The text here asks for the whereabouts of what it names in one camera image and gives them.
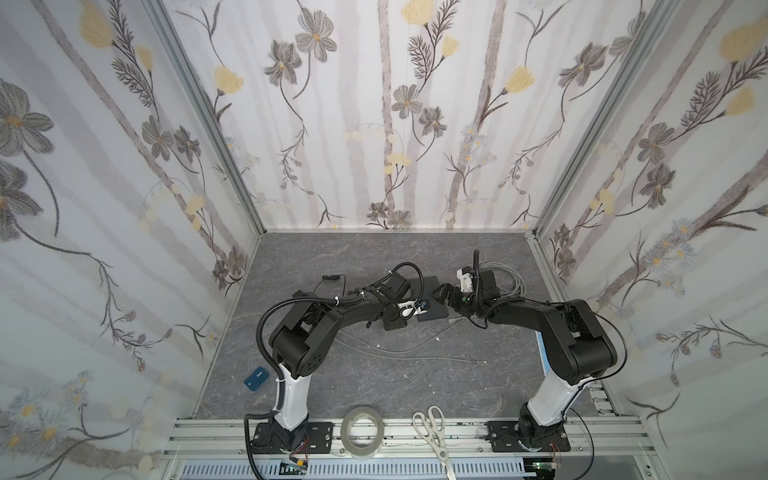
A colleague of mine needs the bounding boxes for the dark grey switch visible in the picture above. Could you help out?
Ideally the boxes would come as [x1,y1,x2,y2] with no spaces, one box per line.
[412,276,449,322]

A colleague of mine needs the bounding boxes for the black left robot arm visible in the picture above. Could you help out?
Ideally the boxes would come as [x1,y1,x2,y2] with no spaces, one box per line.
[243,261,426,479]

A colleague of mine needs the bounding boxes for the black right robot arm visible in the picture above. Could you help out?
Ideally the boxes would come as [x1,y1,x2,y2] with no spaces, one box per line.
[433,251,619,451]

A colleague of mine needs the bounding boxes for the blue face mask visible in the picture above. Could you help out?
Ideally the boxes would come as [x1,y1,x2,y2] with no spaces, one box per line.
[536,332,550,375]

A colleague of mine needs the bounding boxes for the clear tape roll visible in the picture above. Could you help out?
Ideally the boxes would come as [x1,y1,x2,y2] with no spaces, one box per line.
[340,406,385,460]

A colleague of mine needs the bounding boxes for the small blue object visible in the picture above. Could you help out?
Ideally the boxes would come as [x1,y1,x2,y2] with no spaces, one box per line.
[243,367,270,392]

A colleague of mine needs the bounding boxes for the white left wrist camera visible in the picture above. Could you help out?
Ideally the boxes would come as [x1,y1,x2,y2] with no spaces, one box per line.
[398,300,430,320]

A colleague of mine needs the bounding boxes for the coiled grey ethernet cable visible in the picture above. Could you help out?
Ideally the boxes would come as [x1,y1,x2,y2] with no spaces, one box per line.
[479,262,529,301]

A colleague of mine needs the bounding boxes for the white handled scissors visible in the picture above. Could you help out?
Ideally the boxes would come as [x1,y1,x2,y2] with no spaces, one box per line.
[412,405,456,480]

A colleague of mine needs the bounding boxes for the white slotted cable duct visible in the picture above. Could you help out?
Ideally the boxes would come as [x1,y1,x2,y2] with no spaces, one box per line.
[178,457,537,479]

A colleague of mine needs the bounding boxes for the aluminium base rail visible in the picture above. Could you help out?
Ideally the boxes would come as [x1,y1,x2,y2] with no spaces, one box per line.
[161,413,657,460]

